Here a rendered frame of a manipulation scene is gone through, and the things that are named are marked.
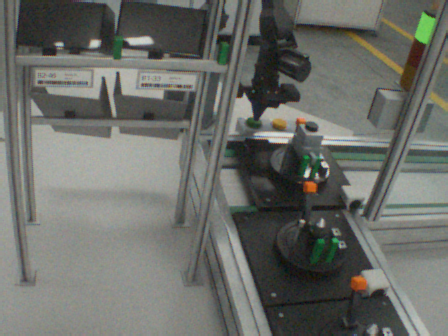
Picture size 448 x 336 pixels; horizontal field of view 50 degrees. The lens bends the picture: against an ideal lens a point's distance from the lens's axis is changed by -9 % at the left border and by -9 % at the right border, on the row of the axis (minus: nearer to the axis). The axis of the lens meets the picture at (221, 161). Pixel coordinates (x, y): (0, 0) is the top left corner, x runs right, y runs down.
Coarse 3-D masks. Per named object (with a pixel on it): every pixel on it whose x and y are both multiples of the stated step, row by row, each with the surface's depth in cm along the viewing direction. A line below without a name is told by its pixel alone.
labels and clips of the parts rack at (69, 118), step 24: (48, 48) 66; (120, 48) 68; (48, 72) 68; (72, 72) 69; (144, 72) 71; (168, 72) 72; (192, 72) 73; (48, 120) 91; (72, 120) 92; (96, 120) 94; (120, 120) 95; (144, 120) 96; (168, 120) 97
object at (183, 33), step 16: (128, 0) 73; (128, 16) 74; (144, 16) 74; (160, 16) 74; (176, 16) 74; (192, 16) 75; (128, 32) 74; (144, 32) 74; (160, 32) 74; (176, 32) 75; (192, 32) 75; (128, 48) 74; (144, 48) 75; (160, 48) 75; (176, 48) 75; (192, 48) 75
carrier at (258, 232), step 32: (256, 224) 99; (288, 224) 97; (320, 224) 90; (256, 256) 92; (288, 256) 90; (320, 256) 91; (352, 256) 95; (256, 288) 87; (288, 288) 86; (320, 288) 87; (384, 288) 87
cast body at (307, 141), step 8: (304, 128) 110; (312, 128) 109; (296, 136) 112; (304, 136) 108; (312, 136) 108; (320, 136) 109; (296, 144) 112; (304, 144) 109; (312, 144) 109; (320, 144) 110; (296, 152) 112; (304, 152) 109; (312, 152) 110; (312, 160) 109
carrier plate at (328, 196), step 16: (240, 144) 122; (256, 144) 123; (272, 144) 124; (240, 160) 118; (256, 160) 118; (256, 176) 112; (336, 176) 118; (256, 192) 108; (272, 192) 108; (288, 192) 109; (304, 192) 110; (320, 192) 111; (336, 192) 112; (272, 208) 105; (288, 208) 106; (320, 208) 108; (336, 208) 109
